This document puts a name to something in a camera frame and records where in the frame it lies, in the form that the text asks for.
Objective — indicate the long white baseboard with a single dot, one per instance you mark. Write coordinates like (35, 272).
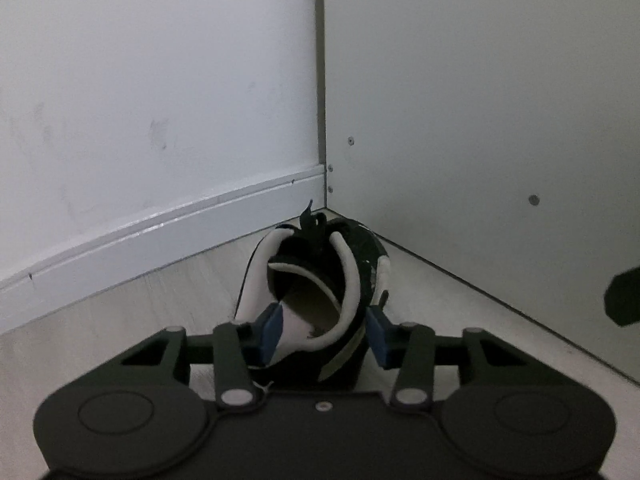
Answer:
(150, 240)

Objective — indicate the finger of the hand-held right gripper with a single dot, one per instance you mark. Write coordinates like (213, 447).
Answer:
(625, 300)

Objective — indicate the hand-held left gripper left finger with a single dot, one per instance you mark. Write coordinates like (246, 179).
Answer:
(272, 332)

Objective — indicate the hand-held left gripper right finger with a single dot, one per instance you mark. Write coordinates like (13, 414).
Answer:
(377, 335)

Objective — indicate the black sneaker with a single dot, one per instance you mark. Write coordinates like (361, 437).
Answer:
(362, 252)

